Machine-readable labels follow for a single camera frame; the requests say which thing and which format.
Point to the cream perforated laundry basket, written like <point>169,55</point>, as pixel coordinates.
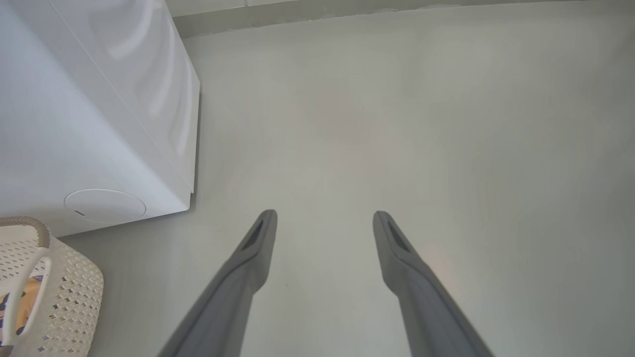
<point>74,297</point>

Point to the round white filter cover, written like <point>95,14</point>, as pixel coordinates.
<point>104,206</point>

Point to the white front-load washing machine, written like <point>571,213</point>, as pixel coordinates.
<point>74,124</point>

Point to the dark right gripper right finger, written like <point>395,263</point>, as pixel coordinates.
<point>426,307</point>

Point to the grey wall baseboard strip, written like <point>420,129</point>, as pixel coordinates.
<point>297,17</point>

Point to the blue cartoon print garment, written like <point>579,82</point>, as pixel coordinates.
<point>27,297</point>

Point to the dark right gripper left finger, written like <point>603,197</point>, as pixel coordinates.
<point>228,297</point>

